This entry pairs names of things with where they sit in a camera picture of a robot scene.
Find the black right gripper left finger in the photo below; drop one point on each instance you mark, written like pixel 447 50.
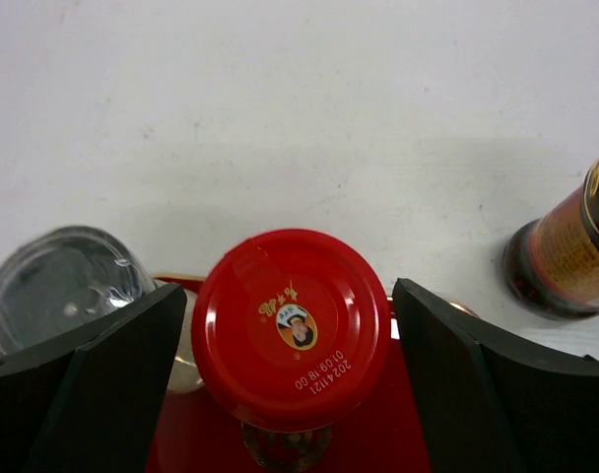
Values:
pixel 89 400

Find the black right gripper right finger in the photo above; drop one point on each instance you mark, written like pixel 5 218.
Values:
pixel 492 401

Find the glass salt grinder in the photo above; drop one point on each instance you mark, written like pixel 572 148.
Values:
pixel 73 276

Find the short red-lid chili jar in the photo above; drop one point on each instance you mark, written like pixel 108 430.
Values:
pixel 290 332

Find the red lacquer tray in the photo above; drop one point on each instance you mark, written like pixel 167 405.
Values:
pixel 196 434

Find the tall red-lid sauce jar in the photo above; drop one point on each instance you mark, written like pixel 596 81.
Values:
pixel 551 265

